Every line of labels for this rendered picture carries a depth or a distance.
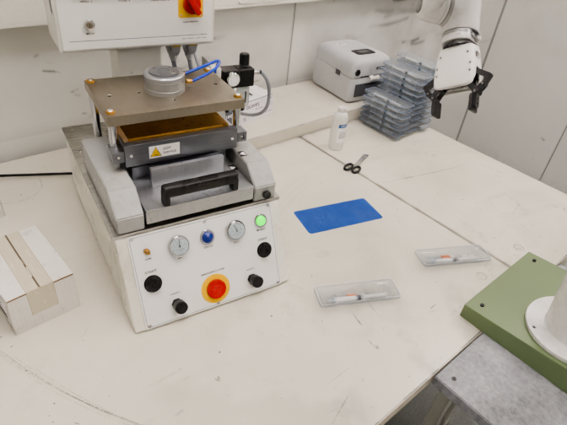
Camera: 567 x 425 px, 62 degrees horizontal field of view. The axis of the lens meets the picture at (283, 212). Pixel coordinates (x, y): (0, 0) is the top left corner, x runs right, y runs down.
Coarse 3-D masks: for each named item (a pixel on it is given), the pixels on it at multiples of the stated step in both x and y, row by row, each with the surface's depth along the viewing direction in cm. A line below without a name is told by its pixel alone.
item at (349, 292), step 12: (324, 288) 101; (336, 288) 102; (348, 288) 102; (360, 288) 103; (372, 288) 103; (384, 288) 103; (396, 288) 104; (324, 300) 99; (336, 300) 99; (348, 300) 99
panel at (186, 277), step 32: (192, 224) 91; (224, 224) 95; (256, 224) 98; (160, 256) 89; (192, 256) 92; (224, 256) 96; (256, 256) 100; (160, 288) 90; (192, 288) 93; (256, 288) 101; (160, 320) 91
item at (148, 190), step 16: (192, 160) 93; (208, 160) 94; (144, 176) 94; (160, 176) 90; (176, 176) 92; (192, 176) 94; (240, 176) 97; (144, 192) 89; (160, 192) 90; (208, 192) 91; (224, 192) 92; (240, 192) 94; (144, 208) 85; (160, 208) 86; (176, 208) 88; (192, 208) 90; (208, 208) 92
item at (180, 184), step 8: (200, 176) 88; (208, 176) 89; (216, 176) 89; (224, 176) 90; (232, 176) 90; (168, 184) 85; (176, 184) 86; (184, 184) 86; (192, 184) 87; (200, 184) 87; (208, 184) 88; (216, 184) 89; (224, 184) 90; (232, 184) 92; (168, 192) 85; (176, 192) 86; (184, 192) 87; (192, 192) 88; (168, 200) 86
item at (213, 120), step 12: (168, 120) 95; (180, 120) 95; (192, 120) 96; (204, 120) 97; (216, 120) 97; (120, 132) 91; (132, 132) 89; (144, 132) 90; (156, 132) 90; (168, 132) 91; (180, 132) 92
